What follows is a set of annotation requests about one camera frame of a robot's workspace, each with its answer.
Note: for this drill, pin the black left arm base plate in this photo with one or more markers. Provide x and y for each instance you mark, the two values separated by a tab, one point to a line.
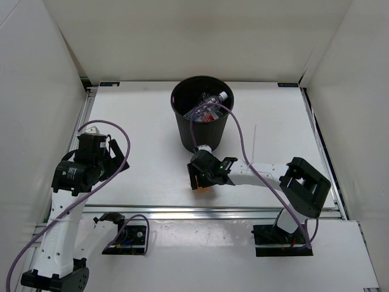
133	240

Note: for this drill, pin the orange juice bottle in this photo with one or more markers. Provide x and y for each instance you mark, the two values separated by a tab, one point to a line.
202	188

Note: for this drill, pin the clear bottle red cap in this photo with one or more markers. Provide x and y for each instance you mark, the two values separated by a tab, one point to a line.
210	116

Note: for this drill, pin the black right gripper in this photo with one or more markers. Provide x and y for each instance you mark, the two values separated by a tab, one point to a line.
194	171

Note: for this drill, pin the clear bottle blue label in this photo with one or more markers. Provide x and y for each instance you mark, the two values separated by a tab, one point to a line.
194	114

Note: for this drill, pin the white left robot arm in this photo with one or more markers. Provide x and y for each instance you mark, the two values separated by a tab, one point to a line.
60	265

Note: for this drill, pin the clear bottle black label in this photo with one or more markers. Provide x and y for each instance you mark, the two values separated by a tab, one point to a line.
207	102

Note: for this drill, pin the black plastic waste bin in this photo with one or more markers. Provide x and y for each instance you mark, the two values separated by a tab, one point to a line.
208	128

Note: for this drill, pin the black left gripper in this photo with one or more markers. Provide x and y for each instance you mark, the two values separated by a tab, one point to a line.
115	162

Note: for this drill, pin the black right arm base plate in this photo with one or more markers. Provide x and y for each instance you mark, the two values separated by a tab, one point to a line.
271	241

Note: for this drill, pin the clear plastic bottle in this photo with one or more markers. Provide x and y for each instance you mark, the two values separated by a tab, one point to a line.
206	113

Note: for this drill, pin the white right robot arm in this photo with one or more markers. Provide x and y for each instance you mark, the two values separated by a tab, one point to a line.
301	189

